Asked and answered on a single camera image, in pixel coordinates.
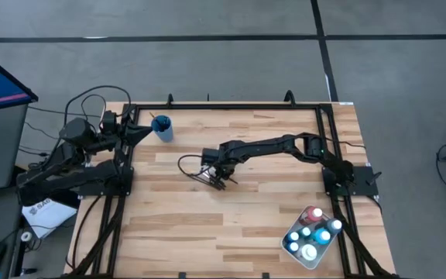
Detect blue plastic cup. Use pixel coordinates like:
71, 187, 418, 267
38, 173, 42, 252
151, 115, 174, 143

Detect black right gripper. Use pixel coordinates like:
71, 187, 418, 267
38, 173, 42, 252
209, 146, 243, 191

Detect large light-blue paint bottle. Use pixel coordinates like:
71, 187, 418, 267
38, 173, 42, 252
310, 228, 331, 246

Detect white paint bottle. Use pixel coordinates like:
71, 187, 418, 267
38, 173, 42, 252
298, 243, 319, 262

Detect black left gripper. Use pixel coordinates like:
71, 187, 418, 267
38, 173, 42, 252
113, 115, 154, 151

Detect black paint bottle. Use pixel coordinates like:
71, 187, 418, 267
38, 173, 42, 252
323, 219, 343, 236

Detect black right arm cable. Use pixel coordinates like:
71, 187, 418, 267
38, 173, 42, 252
177, 153, 224, 187

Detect red paint bottle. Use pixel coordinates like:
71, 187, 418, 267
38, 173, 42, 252
299, 206, 324, 228

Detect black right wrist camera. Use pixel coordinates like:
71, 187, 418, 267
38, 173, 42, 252
201, 147, 221, 167

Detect white paper sheet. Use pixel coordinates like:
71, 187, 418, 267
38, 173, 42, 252
21, 197, 78, 239

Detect white plastic tray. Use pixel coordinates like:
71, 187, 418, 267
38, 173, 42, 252
280, 204, 343, 271

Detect black metal table frame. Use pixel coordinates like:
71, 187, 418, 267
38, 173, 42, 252
64, 89, 398, 279

